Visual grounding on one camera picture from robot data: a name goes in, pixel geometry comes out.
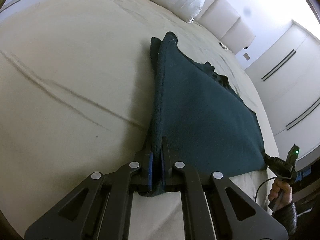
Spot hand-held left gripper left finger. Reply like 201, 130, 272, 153
24, 137, 154, 240

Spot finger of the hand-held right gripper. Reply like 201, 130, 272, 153
263, 155, 277, 168

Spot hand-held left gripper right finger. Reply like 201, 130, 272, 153
161, 136, 288, 240

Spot dark green sweater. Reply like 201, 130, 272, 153
139, 31, 267, 198

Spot person's right forearm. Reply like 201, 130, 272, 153
271, 202, 298, 238

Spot person's right hand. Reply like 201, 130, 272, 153
268, 177, 293, 211

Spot white wardrobe doors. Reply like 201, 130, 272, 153
244, 19, 320, 160

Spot beige bed sheet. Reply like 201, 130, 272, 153
0, 0, 280, 240

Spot beige padded headboard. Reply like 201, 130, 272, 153
195, 0, 256, 54

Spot black cable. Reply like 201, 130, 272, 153
255, 176, 278, 203

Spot black wardrobe handle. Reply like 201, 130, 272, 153
286, 97, 320, 127
263, 52, 296, 81
287, 101, 320, 130
262, 50, 295, 79

